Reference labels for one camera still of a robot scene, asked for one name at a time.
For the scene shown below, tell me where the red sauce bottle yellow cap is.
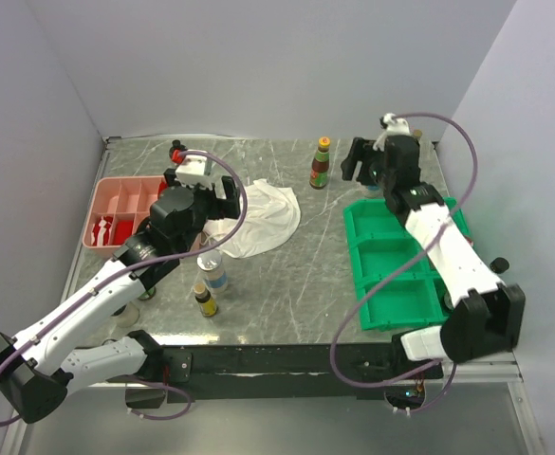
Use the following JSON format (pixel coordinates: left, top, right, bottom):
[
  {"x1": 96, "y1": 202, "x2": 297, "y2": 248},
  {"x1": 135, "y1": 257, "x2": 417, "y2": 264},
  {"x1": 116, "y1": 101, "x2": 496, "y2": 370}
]
[{"x1": 309, "y1": 136, "x2": 331, "y2": 190}]

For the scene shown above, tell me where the black front mounting rail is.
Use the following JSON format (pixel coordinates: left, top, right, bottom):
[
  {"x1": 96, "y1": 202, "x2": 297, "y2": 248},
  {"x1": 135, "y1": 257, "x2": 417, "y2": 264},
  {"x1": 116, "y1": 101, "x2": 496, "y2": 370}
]
[{"x1": 105, "y1": 343, "x2": 449, "y2": 404}]

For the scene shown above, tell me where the black cap spice jar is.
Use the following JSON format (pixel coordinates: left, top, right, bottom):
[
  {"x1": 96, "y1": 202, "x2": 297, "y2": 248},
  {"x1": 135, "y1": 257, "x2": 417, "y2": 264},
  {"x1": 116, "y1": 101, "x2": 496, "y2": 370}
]
[{"x1": 169, "y1": 139, "x2": 188, "y2": 158}]

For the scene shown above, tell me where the red white striped packet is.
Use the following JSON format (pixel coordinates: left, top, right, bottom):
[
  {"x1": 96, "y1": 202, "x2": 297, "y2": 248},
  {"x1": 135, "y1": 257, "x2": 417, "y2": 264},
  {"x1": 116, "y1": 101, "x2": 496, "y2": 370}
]
[{"x1": 90, "y1": 215, "x2": 114, "y2": 247}]

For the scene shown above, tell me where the dark sauce bottle black cap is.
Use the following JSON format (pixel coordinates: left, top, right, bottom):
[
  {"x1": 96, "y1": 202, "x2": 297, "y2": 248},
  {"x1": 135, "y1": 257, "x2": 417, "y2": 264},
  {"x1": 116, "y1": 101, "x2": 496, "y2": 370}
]
[{"x1": 440, "y1": 258, "x2": 509, "y2": 309}]

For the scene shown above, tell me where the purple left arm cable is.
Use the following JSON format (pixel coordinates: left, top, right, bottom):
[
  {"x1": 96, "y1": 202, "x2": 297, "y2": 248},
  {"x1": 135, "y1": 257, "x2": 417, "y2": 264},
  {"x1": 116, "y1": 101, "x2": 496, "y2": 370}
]
[{"x1": 0, "y1": 147, "x2": 250, "y2": 426}]

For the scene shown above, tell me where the red packet front compartment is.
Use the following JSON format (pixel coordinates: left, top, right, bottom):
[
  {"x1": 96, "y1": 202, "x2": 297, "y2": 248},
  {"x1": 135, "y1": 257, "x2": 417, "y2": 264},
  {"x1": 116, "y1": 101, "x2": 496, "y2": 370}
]
[{"x1": 113, "y1": 219, "x2": 134, "y2": 246}]

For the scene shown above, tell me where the white crumpled cloth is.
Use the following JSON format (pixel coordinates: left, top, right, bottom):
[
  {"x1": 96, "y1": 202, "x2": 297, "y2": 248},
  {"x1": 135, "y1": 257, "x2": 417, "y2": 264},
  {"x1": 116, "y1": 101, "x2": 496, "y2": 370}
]
[{"x1": 218, "y1": 179, "x2": 301, "y2": 259}]

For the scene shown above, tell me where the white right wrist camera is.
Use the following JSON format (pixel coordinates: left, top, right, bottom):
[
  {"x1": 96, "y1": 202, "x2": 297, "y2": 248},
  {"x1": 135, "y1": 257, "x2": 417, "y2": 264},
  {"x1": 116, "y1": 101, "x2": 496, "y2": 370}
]
[{"x1": 372, "y1": 113, "x2": 411, "y2": 152}]

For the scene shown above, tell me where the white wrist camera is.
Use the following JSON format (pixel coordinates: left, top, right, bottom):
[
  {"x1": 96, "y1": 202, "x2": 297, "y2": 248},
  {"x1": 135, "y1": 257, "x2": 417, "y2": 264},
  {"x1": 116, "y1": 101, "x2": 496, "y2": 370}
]
[
  {"x1": 171, "y1": 149, "x2": 212, "y2": 189},
  {"x1": 372, "y1": 113, "x2": 411, "y2": 152}
]

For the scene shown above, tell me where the silver lid jar near front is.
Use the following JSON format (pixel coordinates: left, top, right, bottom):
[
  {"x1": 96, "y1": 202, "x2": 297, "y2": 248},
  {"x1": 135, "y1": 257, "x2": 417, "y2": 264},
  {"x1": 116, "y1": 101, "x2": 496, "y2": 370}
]
[{"x1": 196, "y1": 249, "x2": 228, "y2": 294}]

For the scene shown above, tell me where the silver lid blue label jar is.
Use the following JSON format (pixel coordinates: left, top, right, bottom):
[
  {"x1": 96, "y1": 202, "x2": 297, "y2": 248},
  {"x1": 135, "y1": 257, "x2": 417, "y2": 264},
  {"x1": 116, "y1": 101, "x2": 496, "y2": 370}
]
[{"x1": 362, "y1": 185, "x2": 382, "y2": 198}]

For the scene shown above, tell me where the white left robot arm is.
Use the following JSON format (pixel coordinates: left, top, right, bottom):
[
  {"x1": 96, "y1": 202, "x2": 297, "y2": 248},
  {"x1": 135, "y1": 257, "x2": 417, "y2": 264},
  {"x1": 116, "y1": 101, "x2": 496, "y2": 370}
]
[{"x1": 0, "y1": 165, "x2": 247, "y2": 424}]

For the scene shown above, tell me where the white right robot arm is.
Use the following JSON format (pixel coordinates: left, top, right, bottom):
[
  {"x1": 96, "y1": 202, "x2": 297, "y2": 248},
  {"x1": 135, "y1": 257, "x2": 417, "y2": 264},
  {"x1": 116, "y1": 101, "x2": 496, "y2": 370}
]
[{"x1": 341, "y1": 133, "x2": 526, "y2": 377}]

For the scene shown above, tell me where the small yellow dropper bottle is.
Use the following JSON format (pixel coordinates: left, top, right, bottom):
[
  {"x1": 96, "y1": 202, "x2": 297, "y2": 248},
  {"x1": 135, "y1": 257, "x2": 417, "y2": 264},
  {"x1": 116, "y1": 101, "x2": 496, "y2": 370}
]
[{"x1": 193, "y1": 282, "x2": 218, "y2": 318}]

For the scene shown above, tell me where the green compartment bin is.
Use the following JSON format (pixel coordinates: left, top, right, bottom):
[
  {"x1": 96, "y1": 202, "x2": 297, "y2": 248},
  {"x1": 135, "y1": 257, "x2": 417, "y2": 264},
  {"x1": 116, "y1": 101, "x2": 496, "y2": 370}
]
[{"x1": 343, "y1": 199, "x2": 452, "y2": 332}]

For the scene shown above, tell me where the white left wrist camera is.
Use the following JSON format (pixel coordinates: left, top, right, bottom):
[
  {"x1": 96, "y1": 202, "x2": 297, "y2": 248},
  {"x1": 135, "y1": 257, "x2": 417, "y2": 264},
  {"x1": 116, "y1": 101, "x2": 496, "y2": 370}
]
[{"x1": 171, "y1": 149, "x2": 212, "y2": 189}]

